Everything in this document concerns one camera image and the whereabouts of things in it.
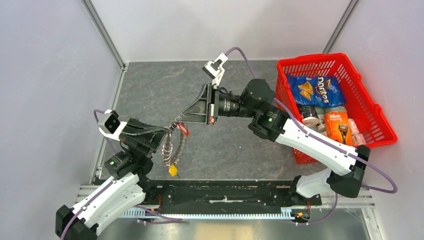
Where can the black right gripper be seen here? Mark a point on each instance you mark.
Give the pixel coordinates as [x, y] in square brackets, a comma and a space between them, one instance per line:
[204, 109]

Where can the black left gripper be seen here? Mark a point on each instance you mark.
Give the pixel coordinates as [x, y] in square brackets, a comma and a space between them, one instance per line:
[143, 136]

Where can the red key tag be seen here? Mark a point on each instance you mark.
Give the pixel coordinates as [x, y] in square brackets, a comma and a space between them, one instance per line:
[183, 129]

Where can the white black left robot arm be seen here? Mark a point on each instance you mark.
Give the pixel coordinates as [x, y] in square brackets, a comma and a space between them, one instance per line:
[126, 187]

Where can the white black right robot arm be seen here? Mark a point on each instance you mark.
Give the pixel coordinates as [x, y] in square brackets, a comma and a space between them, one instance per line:
[345, 164]

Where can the yellow key tag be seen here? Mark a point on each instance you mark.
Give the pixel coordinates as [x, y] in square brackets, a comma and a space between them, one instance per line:
[173, 171]

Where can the grey deodorant bottle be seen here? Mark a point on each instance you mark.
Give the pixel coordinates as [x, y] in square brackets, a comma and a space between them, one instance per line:
[311, 119]

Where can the blue Doritos chip bag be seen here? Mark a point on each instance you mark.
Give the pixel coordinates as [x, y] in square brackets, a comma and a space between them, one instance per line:
[320, 91]

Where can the orange Gillette razor box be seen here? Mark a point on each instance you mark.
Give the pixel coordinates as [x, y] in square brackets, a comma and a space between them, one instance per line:
[338, 128]

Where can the pink white small packet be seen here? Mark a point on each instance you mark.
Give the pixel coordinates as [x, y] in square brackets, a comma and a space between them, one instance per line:
[357, 137]

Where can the red plastic basket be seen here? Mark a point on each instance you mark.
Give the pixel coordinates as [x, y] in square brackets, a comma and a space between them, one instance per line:
[367, 114]

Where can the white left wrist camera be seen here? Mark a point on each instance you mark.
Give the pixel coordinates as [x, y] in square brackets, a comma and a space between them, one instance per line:
[109, 124]

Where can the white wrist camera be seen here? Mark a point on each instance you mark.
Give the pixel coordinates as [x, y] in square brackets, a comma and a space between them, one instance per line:
[109, 124]
[215, 70]

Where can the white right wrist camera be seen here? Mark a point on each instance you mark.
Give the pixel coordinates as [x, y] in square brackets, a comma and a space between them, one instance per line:
[215, 70]

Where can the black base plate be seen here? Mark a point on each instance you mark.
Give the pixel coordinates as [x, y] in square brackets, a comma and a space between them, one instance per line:
[225, 197]

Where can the slotted cable duct rail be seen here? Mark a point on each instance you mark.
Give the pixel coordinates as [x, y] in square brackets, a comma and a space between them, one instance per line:
[285, 214]

